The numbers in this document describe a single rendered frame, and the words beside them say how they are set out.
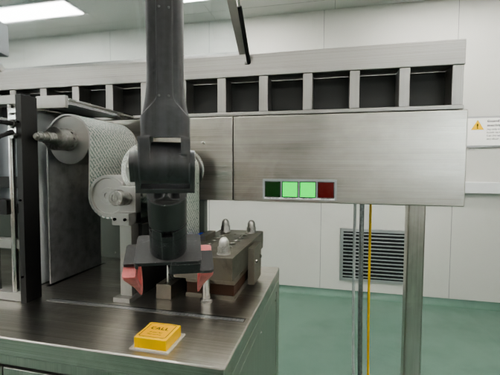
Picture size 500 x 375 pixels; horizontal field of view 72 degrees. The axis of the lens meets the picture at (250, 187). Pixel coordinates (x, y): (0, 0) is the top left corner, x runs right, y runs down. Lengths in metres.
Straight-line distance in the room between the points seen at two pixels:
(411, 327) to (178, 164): 1.20
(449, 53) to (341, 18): 2.59
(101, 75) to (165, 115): 1.07
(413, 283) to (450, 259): 2.34
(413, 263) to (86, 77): 1.43
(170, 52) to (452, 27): 3.53
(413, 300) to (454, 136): 0.60
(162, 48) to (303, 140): 0.80
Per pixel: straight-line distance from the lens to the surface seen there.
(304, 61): 1.25
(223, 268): 0.90
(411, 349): 1.53
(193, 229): 1.16
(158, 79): 0.47
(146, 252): 0.58
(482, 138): 3.75
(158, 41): 0.48
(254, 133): 1.23
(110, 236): 1.49
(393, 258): 3.65
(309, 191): 1.19
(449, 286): 3.83
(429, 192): 1.23
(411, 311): 1.48
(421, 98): 1.32
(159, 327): 0.80
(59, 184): 1.22
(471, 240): 3.79
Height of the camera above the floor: 1.25
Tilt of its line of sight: 3 degrees down
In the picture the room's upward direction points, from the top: straight up
